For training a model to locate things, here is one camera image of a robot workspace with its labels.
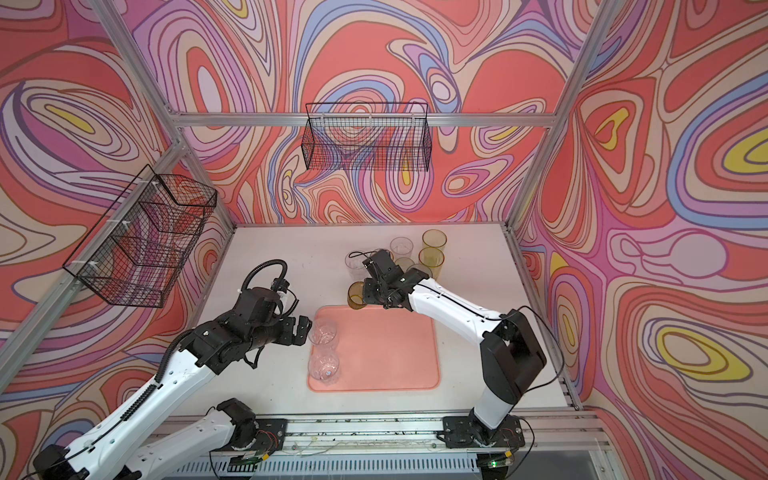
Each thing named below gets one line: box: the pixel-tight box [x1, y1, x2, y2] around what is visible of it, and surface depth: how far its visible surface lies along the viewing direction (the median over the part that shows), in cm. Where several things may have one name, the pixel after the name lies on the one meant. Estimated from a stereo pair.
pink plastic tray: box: [309, 306, 440, 391], surface depth 88 cm
